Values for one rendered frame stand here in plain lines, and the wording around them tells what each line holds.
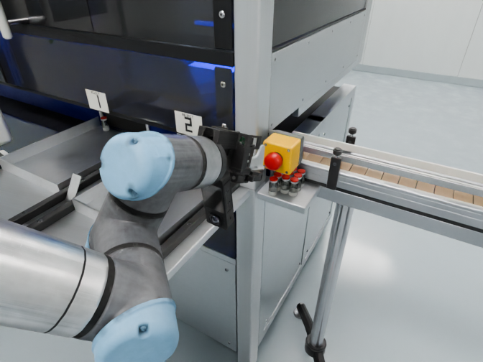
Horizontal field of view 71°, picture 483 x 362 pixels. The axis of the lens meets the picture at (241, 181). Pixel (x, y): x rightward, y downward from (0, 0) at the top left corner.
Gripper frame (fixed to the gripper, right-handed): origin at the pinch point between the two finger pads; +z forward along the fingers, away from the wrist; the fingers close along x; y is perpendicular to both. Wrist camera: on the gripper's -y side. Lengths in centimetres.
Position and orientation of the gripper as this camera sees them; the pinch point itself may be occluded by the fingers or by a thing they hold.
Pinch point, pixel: (256, 169)
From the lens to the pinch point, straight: 67.5
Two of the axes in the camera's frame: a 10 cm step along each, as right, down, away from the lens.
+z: 4.6, -0.8, 8.9
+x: -8.6, -2.8, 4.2
